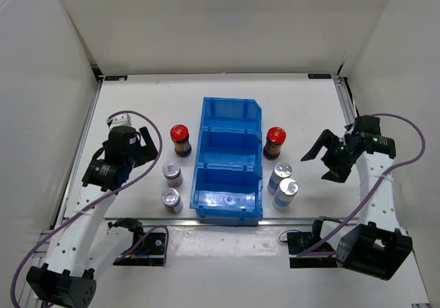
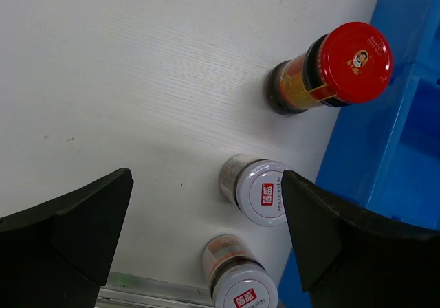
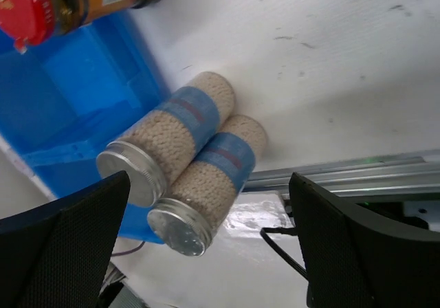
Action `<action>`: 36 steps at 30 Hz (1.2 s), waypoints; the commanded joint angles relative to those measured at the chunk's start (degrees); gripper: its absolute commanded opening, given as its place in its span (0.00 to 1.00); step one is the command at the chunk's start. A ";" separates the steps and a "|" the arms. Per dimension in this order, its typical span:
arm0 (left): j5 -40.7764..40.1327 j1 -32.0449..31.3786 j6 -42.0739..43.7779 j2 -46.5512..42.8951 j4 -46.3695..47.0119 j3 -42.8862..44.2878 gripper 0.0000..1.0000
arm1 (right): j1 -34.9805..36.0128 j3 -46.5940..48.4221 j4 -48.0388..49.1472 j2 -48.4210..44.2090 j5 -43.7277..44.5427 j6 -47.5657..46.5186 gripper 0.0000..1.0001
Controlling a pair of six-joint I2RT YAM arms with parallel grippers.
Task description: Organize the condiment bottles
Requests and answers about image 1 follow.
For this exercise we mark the red-lid sauce jar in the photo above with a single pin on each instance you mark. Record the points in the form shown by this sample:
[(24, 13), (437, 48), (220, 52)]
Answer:
[(180, 136), (275, 138)]

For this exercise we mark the silver-lid bottle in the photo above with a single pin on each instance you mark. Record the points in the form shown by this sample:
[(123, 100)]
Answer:
[(285, 193), (280, 171)]

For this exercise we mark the left near silver-lid jar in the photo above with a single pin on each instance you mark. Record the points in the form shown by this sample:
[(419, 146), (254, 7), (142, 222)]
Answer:
[(172, 200)]

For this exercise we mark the blue corner label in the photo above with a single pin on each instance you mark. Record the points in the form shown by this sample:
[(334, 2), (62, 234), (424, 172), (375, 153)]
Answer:
[(319, 76), (115, 78)]

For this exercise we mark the right near silver-lid bottle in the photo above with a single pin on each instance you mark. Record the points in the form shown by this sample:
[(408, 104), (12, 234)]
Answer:
[(285, 193)]

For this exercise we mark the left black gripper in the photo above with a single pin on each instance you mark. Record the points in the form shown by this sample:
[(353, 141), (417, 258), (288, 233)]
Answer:
[(144, 151)]

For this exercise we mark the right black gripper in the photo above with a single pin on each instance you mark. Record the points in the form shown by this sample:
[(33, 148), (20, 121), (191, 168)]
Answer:
[(327, 139)]

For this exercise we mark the left far silver-lid jar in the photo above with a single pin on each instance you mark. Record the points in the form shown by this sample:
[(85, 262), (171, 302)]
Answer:
[(173, 174)]

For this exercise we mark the right blue corner label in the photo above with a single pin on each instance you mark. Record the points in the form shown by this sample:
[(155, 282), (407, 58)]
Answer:
[(319, 76)]

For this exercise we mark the middle blue storage bin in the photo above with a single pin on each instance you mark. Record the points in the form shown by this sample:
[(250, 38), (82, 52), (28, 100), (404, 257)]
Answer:
[(230, 149)]

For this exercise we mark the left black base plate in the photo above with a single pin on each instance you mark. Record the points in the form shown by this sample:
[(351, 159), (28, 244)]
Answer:
[(151, 252)]

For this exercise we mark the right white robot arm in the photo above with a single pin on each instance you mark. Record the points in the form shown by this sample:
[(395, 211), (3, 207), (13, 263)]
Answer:
[(376, 245)]

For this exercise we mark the left blue corner label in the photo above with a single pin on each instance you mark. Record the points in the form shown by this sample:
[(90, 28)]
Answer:
[(115, 78)]

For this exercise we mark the far blue storage bin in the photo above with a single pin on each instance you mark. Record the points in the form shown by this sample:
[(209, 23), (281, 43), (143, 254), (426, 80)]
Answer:
[(231, 114)]

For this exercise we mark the blue storage bin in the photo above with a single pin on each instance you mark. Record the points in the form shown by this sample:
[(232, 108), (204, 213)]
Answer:
[(231, 114), (227, 193), (230, 149)]

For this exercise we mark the near blue storage bin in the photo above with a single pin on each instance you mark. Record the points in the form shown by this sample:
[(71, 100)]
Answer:
[(227, 193)]

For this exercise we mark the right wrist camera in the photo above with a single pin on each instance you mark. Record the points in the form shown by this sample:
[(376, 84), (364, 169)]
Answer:
[(366, 124)]

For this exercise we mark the right far silver-lid bottle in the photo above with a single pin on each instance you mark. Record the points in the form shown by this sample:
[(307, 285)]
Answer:
[(280, 171)]

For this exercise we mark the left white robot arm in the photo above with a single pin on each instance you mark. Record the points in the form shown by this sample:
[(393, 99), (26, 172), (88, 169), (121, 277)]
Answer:
[(69, 275)]

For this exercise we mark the silver-lid jar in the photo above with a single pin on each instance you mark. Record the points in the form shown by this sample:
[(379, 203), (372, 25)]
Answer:
[(173, 174), (172, 200)]

